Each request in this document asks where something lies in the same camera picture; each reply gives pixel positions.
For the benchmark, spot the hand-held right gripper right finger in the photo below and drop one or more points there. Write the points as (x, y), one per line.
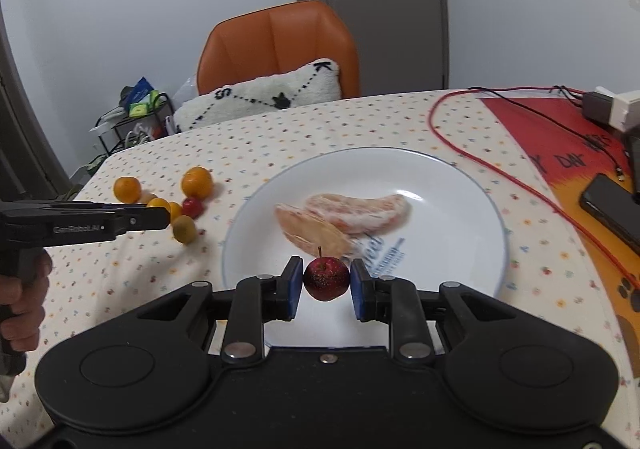
(358, 292)

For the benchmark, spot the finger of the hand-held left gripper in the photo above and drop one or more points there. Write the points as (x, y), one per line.
(148, 220)

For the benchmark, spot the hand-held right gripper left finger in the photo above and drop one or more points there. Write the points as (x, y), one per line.
(293, 290)

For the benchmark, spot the small red apple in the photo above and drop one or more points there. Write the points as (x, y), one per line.
(326, 280)

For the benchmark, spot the white plate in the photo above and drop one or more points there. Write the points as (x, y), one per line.
(445, 239)

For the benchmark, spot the person's left hand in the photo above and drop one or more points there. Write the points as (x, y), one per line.
(26, 309)

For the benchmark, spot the small yellow fruit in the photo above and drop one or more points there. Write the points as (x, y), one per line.
(175, 210)
(159, 203)

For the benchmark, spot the orange mandarin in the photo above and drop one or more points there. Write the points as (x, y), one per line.
(127, 189)
(197, 181)

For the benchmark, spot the green oval fruit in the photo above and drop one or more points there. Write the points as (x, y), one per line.
(184, 229)

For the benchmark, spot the small red fruit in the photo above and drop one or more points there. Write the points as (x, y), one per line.
(192, 207)

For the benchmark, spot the peeled pomelo segment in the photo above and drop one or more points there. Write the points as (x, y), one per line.
(361, 215)
(311, 232)

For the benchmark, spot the blue green package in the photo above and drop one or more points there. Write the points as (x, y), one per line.
(141, 94)

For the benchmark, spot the dotted white tablecloth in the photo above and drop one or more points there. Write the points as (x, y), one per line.
(260, 149)

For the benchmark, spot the clear plastic bag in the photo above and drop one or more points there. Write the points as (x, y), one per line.
(186, 91)

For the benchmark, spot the white fluffy cushion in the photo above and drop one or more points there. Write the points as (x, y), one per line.
(250, 99)

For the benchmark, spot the orange leather chair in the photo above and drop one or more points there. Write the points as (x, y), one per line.
(280, 41)

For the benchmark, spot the red orange printed mat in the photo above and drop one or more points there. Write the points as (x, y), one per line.
(555, 139)

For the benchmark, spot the black smartphone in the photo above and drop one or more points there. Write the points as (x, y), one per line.
(612, 211)

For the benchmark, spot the grey door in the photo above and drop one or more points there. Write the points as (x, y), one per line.
(375, 4)

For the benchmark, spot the grey power adapter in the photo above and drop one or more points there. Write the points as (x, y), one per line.
(599, 107)

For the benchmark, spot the black flat device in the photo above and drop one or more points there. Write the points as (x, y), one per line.
(634, 164)

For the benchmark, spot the white charger block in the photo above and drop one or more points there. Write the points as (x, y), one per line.
(627, 111)

